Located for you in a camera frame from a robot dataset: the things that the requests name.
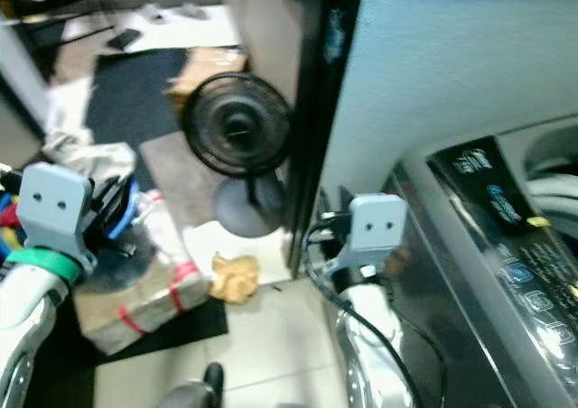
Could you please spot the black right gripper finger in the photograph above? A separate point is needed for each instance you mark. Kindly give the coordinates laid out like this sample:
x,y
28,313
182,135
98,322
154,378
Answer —
x,y
344,199
325,200

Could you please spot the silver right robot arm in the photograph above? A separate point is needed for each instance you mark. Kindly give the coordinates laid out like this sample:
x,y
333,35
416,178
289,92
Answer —
x,y
366,336

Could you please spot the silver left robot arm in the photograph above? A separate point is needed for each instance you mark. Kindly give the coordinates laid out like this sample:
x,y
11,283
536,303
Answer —
x,y
27,336

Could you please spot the white plastic bag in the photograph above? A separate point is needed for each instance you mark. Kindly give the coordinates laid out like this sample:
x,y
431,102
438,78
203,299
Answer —
x,y
90,155

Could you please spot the wrapped package with red tape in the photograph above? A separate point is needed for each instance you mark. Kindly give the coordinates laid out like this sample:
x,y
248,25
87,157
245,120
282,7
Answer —
x,y
144,300

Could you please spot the black standing fan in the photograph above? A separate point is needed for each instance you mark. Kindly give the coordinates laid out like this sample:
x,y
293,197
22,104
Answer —
x,y
235,124

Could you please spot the dark floor rug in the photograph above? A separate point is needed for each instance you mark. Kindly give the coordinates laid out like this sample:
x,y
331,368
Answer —
x,y
131,88

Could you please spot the black flat object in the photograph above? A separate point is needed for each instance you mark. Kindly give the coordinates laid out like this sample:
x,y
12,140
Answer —
x,y
124,39

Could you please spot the brown cardboard box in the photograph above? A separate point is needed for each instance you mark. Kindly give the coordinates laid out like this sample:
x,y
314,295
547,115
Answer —
x,y
208,65

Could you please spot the white floor mat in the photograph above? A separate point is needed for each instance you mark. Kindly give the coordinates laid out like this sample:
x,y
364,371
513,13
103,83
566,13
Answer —
x,y
190,33

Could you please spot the grey slipper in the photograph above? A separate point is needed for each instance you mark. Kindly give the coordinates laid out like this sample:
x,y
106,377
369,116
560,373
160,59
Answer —
x,y
192,11
152,13

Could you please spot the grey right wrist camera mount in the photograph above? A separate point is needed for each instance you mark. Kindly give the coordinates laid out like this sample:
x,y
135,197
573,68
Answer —
x,y
375,223

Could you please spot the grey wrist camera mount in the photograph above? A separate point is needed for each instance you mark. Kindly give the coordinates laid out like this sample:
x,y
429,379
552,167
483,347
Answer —
x,y
54,205
375,223

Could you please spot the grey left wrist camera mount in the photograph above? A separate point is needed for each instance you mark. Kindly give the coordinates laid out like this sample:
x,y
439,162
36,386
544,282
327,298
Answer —
x,y
54,205

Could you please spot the black door frame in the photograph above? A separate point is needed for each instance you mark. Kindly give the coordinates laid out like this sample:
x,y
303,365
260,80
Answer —
x,y
330,83

